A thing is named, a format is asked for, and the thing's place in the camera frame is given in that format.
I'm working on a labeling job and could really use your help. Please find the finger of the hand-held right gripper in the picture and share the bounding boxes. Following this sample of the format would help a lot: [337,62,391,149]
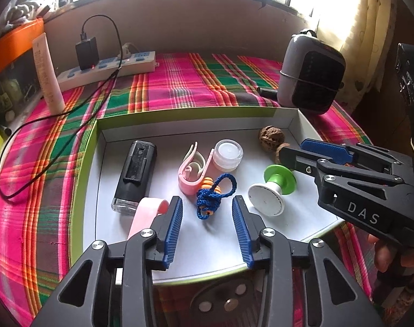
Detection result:
[300,138,414,178]
[280,146,414,246]

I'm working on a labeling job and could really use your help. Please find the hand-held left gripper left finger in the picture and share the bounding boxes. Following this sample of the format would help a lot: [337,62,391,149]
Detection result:
[31,196,184,327]

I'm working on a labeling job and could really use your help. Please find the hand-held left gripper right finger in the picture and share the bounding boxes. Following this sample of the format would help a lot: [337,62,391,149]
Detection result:
[231,196,386,327]

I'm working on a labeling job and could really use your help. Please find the brown walnut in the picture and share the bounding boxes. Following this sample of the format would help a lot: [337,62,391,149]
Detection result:
[259,126,278,147]
[274,142,292,164]

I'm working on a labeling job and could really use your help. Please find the orange earplugs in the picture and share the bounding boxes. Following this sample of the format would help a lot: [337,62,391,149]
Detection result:
[195,173,237,221]

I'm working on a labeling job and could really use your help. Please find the white green-edged box tray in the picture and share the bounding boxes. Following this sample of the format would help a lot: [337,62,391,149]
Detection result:
[69,107,346,285]

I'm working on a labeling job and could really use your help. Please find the pink plastic clip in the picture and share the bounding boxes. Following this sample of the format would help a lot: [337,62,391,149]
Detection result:
[178,142,216,195]

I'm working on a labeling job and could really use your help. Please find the black rectangular device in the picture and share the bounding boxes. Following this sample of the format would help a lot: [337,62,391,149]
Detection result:
[111,140,158,216]

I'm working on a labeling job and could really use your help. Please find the small clear white jar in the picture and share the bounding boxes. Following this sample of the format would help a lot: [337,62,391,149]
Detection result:
[212,139,244,172]

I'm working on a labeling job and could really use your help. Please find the person's right hand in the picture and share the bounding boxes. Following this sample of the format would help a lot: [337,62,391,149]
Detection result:
[374,235,414,293]

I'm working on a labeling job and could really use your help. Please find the pink curved band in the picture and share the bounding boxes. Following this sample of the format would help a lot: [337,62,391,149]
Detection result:
[127,196,170,241]

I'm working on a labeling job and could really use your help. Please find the white and green spool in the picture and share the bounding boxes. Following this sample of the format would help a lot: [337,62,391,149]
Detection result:
[247,164,297,217]

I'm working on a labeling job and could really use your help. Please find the cream printed curtain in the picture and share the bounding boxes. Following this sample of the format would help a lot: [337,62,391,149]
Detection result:
[336,0,408,116]

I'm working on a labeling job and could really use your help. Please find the black disc with metal magnets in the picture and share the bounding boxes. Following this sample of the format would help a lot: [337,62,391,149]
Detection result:
[189,272,262,327]

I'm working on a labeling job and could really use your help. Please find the grey black portable heater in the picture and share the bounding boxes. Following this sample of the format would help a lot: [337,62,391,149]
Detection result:
[277,29,346,116]

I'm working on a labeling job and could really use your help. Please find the small black cylinder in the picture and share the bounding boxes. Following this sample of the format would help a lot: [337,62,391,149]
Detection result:
[256,87,279,99]

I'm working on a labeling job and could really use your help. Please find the pink green plaid cloth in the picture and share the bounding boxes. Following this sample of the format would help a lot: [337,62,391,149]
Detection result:
[0,52,374,327]

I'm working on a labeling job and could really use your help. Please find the white blue power strip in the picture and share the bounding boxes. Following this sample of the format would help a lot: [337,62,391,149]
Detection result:
[57,50,159,91]

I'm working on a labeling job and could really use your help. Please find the white plug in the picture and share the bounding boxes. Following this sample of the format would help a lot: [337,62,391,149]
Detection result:
[120,43,139,59]

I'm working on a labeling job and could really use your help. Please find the black charger adapter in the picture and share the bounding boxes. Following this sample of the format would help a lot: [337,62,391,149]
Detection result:
[75,37,99,70]

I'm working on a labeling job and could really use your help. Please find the white pink lotion tube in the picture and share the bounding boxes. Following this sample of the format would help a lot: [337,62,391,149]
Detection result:
[32,32,66,114]

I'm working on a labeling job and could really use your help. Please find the glass tank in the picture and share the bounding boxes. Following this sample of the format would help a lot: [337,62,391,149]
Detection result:
[0,49,44,137]

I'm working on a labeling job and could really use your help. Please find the orange box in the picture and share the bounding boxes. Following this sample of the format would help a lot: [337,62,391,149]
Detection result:
[0,19,44,82]

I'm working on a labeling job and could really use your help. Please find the white crumpled bags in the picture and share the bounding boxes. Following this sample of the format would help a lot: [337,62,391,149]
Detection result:
[0,0,58,28]

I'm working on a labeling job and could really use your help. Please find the black charger cable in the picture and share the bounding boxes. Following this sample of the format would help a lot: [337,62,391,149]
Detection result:
[0,14,122,199]

